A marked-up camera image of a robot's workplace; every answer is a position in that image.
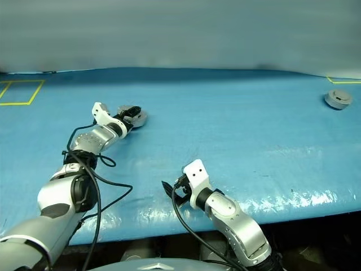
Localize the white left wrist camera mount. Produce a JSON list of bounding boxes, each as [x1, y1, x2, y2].
[[91, 102, 128, 139]]

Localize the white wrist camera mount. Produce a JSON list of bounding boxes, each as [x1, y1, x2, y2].
[[182, 159, 211, 208], [91, 102, 128, 139]]

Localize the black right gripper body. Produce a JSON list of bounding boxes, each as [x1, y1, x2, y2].
[[171, 173, 195, 206]]

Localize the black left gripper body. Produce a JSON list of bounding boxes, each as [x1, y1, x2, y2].
[[113, 108, 130, 127]]

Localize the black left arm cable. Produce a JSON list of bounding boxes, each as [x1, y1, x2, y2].
[[60, 120, 134, 271]]

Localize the blue plastic table cover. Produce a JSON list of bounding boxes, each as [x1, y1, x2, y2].
[[0, 67, 361, 246]]

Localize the gray round cylindrical device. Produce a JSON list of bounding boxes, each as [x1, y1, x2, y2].
[[323, 89, 353, 110]]

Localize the gray robot torso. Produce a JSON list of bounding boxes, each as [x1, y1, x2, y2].
[[112, 255, 215, 271]]

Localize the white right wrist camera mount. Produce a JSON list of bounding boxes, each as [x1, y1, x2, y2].
[[182, 159, 211, 208]]

